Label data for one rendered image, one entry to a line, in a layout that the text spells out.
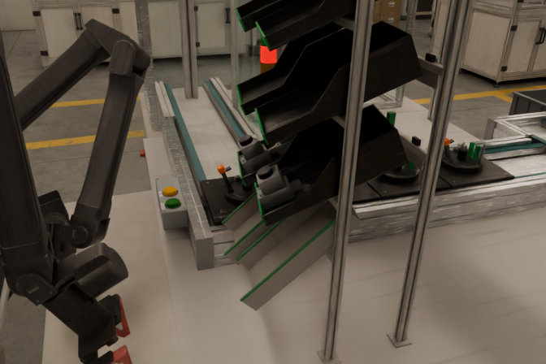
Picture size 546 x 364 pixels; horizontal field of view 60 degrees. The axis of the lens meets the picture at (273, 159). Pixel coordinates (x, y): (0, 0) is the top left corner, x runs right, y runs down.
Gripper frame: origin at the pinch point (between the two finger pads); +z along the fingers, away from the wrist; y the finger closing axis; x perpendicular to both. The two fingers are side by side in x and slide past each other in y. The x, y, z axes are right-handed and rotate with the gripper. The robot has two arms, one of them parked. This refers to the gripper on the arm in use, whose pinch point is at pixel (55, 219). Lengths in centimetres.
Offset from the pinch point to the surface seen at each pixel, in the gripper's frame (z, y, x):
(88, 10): 495, 171, -89
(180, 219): 6.8, -14.1, -28.7
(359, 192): -6, -26, -79
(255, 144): -33, 2, -43
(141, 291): -6.0, -24.0, -11.5
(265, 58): 5, 20, -69
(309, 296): -23, -39, -46
